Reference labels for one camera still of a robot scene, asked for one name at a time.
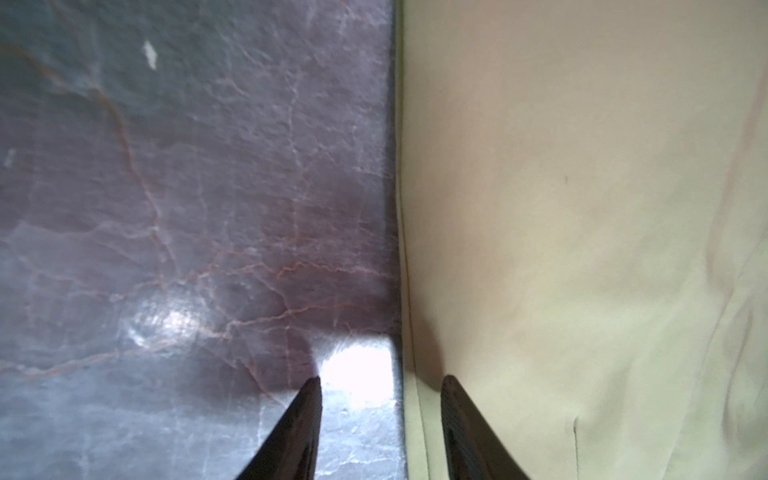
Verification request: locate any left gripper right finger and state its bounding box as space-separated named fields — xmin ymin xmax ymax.
xmin=440 ymin=375 xmax=529 ymax=480

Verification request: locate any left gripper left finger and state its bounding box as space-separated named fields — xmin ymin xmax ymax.
xmin=236 ymin=377 xmax=322 ymax=480

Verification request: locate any olive green skirt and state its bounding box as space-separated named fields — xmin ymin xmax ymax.
xmin=397 ymin=1 xmax=767 ymax=479

